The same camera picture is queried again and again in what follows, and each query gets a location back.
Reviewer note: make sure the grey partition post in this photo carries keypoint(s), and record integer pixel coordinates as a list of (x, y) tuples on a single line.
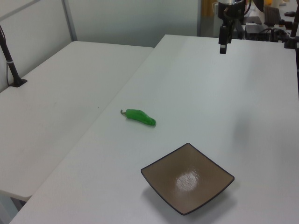
[(70, 21)]

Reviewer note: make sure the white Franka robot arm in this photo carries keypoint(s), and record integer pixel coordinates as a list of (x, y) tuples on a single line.
[(227, 1)]

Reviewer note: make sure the black camera pole with base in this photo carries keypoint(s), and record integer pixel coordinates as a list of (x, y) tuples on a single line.
[(9, 63)]

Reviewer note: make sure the grey ribbed block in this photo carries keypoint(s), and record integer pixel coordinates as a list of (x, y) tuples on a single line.
[(271, 15)]

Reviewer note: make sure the white side table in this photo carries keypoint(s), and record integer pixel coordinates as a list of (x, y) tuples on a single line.
[(58, 105)]

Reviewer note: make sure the black computer mouse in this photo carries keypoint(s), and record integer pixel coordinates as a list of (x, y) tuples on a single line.
[(290, 14)]

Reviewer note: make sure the green chili pepper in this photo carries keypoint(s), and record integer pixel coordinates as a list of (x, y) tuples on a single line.
[(140, 116)]

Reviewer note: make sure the square brown ceramic plate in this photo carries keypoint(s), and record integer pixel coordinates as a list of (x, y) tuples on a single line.
[(187, 179)]

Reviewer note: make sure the black electronics box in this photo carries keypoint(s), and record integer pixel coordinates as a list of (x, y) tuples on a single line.
[(253, 31)]

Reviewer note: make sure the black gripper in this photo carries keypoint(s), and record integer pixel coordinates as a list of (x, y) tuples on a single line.
[(233, 10)]

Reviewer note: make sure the yellow object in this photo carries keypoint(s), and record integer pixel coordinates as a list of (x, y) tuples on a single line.
[(207, 8)]

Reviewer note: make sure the black clamped mount pole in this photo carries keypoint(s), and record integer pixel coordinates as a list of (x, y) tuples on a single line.
[(292, 35)]

